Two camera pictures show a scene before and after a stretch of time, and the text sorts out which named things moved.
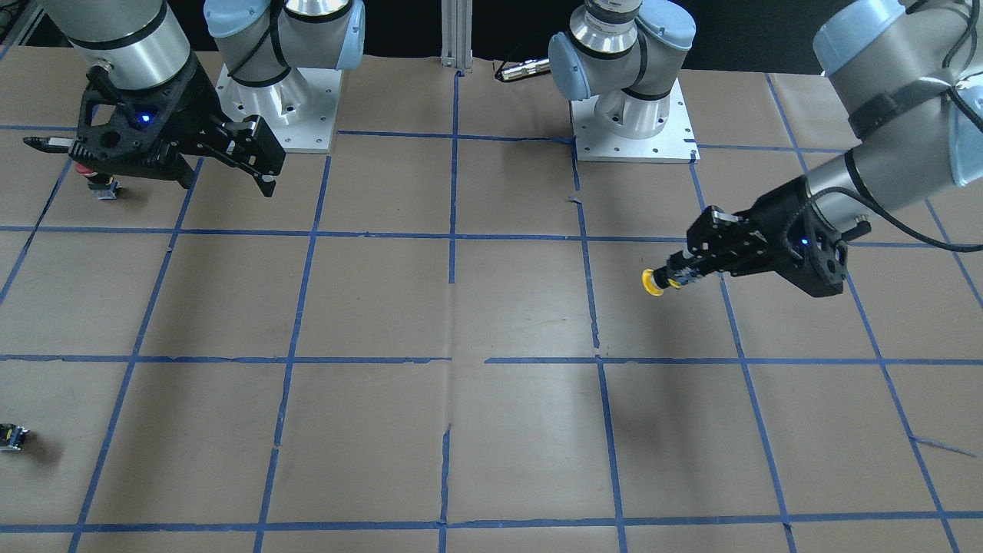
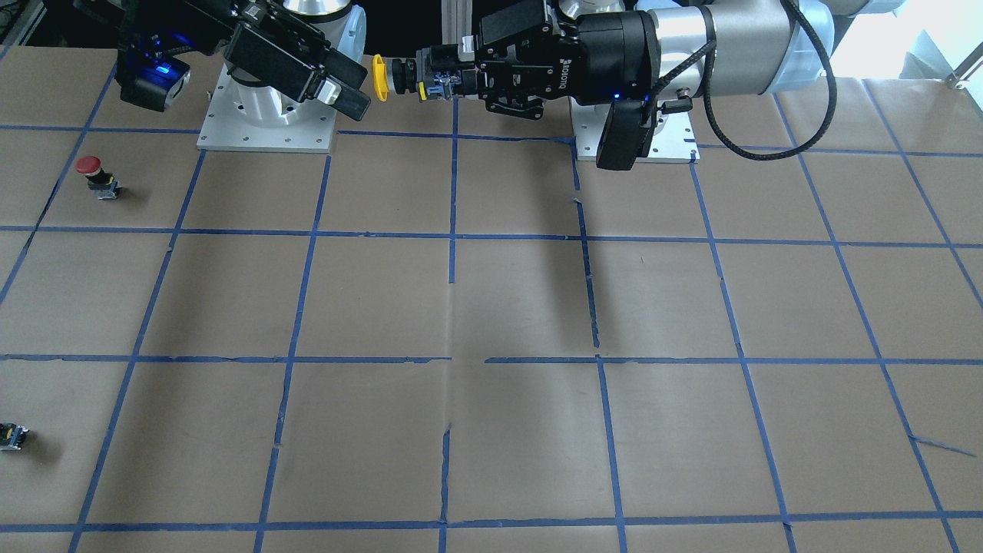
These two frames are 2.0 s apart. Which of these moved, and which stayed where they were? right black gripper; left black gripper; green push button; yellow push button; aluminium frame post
Moved: left black gripper; yellow push button; right black gripper
Stayed: aluminium frame post; green push button
